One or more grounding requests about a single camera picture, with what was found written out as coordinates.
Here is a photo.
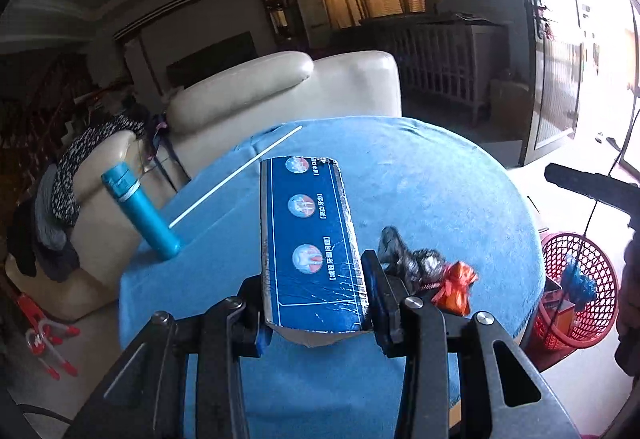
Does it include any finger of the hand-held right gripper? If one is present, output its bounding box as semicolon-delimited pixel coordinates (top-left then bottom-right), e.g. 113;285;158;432
544;162;640;220

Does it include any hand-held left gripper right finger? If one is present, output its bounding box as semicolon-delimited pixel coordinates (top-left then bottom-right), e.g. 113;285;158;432
360;249;581;439

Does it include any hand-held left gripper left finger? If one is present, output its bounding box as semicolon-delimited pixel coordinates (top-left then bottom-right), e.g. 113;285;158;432
65;275;273;439

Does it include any red mesh wastebasket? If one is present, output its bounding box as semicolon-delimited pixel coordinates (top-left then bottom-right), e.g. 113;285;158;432
520;231;620;352

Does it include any blue plastic bag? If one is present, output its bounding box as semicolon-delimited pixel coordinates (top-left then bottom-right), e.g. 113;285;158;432
562;254;598;307

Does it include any orange and white box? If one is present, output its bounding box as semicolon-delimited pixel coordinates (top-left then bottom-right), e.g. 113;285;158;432
542;289;576;345

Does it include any black plastic bag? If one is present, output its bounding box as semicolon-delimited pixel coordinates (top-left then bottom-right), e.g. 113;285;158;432
377;226;446;292

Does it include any orange wrapper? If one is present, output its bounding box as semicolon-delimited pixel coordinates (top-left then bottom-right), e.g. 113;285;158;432
431;261;478;317

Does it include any blue crushed cardboard box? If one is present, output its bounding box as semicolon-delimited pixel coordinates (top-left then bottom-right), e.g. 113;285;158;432
259;154;372;349

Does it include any glass door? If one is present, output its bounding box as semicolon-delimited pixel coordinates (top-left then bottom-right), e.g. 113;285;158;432
510;0;591;165

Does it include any white stick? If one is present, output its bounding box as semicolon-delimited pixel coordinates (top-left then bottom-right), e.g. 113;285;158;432
170;125;304;227

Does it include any teal thermos bottle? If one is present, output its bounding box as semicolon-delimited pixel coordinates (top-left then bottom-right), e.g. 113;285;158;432
101;163;182;261

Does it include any wooden crib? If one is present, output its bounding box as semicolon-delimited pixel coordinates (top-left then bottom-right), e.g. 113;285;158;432
360;14;511;120

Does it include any red and white toy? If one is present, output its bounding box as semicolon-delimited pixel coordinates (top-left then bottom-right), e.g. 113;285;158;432
15;291;81;380

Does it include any purple bag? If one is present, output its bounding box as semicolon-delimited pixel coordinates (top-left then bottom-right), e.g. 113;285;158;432
145;112;191;187

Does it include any black garment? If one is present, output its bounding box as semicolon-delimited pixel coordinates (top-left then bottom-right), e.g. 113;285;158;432
7;204;81;282

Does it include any grey knit garment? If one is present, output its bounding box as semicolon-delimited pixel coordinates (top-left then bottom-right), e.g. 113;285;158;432
32;164;76;250

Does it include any white leather sofa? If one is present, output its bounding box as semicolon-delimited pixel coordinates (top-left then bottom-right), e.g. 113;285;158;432
5;50;403;322

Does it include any dark floral garment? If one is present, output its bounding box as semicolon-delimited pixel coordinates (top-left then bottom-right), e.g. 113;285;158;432
52;115;146;227

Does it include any black television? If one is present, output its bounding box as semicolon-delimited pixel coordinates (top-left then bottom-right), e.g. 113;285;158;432
166;32;258;90

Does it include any white standing air conditioner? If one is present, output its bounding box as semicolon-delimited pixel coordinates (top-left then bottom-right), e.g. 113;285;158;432
295;0;331;50

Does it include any wooden staircase railing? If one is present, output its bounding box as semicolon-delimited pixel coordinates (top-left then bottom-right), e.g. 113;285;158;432
0;54;101;170

